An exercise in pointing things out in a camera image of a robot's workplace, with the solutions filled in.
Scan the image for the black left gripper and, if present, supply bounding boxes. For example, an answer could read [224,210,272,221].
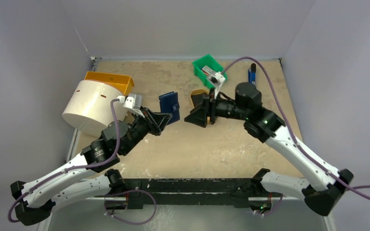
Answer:
[121,106,172,155]

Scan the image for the blue leather card holder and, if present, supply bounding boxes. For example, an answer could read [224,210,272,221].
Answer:
[159,91,180,125]

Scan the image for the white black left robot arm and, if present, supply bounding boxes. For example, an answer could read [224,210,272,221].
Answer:
[8,107,172,226]

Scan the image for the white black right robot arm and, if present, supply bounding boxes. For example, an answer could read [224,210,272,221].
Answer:
[185,82,354,216]

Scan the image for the tan oval plastic tray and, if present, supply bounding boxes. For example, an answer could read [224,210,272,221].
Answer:
[190,89,209,108]

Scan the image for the items inside green bin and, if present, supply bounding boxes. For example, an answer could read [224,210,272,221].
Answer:
[201,65,217,81]

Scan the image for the yellow wooden box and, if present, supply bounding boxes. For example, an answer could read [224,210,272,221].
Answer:
[84,71,134,95]

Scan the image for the green plastic bin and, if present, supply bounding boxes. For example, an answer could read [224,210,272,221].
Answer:
[192,54,227,90]

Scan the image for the blue stapler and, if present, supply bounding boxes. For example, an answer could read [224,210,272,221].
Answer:
[248,63,256,85]

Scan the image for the white cylindrical container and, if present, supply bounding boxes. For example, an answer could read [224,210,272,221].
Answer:
[62,79,133,136]

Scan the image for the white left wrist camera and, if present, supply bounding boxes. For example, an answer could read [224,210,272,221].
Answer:
[117,93,145,117]

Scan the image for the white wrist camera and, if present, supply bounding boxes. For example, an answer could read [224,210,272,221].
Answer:
[208,72,226,99]
[117,93,145,117]

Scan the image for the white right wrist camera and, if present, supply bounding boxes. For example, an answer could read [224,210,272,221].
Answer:
[208,72,226,99]

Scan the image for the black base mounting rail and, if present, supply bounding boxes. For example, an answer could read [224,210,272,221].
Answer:
[93,168,284,212]

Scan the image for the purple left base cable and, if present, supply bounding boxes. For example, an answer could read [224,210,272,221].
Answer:
[103,187,158,225]

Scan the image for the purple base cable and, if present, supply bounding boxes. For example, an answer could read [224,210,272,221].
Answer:
[252,194,285,218]
[103,187,158,225]

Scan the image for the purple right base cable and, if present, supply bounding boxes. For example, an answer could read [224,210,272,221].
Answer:
[252,194,285,218]

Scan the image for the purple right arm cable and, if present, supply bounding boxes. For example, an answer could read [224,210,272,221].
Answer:
[222,56,370,206]

